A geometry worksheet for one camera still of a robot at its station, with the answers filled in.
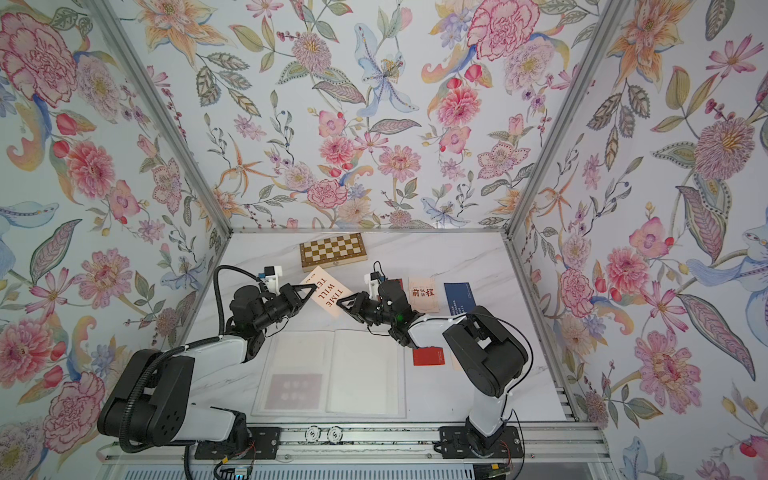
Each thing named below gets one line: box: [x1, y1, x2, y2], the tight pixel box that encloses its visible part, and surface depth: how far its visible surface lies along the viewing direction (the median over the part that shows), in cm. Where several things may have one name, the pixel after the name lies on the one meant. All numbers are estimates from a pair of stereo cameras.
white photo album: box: [251, 329, 407, 418], surface depth 84 cm
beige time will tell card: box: [300, 265, 355, 318], surface depth 88 cm
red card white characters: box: [265, 374, 323, 410], surface depth 82 cm
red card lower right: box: [413, 346, 445, 366], surface depth 90 cm
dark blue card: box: [444, 282, 477, 316], surface depth 103 cm
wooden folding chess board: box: [299, 232, 369, 272], surface depth 113 cm
